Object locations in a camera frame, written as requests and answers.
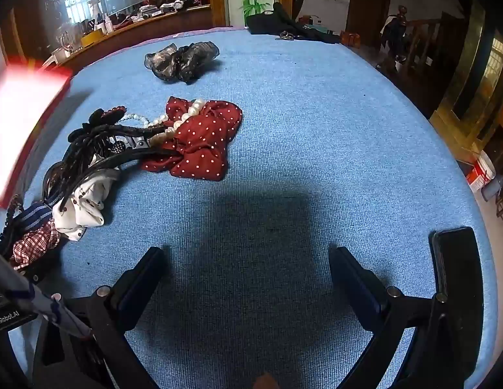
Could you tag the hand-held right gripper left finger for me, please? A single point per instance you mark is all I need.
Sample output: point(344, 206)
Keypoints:
point(141, 277)

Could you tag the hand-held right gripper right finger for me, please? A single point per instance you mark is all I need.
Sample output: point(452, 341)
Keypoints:
point(358, 287)

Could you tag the white dotted scrunchie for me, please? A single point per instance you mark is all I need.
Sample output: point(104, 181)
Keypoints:
point(85, 210)

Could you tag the red polka dot scrunchie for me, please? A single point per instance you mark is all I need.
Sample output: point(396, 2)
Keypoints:
point(202, 146)

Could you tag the red jewelry box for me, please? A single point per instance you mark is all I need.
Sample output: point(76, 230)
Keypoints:
point(20, 129)

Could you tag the red plaid scrunchie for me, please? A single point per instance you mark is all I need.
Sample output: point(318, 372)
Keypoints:
point(30, 247)

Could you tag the blue striped scrunchie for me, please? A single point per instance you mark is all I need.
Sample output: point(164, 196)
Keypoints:
point(32, 214)

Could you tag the small pearl strand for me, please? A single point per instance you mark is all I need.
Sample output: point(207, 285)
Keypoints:
point(138, 118)

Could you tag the black fabric bow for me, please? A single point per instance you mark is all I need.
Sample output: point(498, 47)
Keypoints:
point(95, 119)

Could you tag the red white bucket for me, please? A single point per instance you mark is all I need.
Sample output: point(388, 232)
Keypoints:
point(480, 172)

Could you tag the black sheer scrunchie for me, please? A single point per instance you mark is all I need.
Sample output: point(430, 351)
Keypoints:
point(182, 60)

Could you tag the yellow tin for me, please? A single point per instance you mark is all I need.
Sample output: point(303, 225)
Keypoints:
point(91, 40)

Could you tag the wooden cabinet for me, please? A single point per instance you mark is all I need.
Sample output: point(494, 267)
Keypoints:
point(154, 28)

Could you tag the wooden stair railing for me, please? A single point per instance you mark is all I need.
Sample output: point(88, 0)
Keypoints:
point(421, 40)

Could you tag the metal keys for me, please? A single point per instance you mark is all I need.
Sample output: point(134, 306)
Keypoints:
point(284, 35)

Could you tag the dark hanging jacket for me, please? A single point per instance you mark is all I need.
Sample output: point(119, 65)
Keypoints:
point(397, 24)

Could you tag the white spray bottle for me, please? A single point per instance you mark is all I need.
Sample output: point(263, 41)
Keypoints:
point(94, 10)

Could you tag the black clothing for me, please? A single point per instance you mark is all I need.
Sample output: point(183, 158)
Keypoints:
point(271, 22)

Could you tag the dark wooden door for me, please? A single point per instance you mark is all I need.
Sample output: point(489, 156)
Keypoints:
point(369, 8)

